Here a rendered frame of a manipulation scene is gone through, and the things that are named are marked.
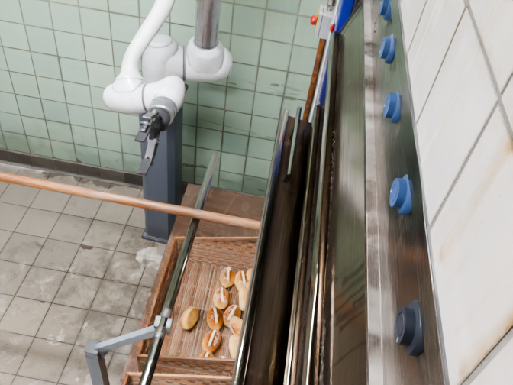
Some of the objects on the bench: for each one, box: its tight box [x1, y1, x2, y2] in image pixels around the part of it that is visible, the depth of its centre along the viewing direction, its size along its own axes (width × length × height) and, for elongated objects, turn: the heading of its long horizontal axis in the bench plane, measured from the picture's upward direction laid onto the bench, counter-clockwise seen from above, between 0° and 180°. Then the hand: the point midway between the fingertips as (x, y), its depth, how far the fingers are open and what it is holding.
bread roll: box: [213, 287, 230, 309], centre depth 212 cm, size 10×7×6 cm
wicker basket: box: [136, 236, 258, 377], centre depth 198 cm, size 49×56×28 cm
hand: (141, 155), depth 160 cm, fingers open, 13 cm apart
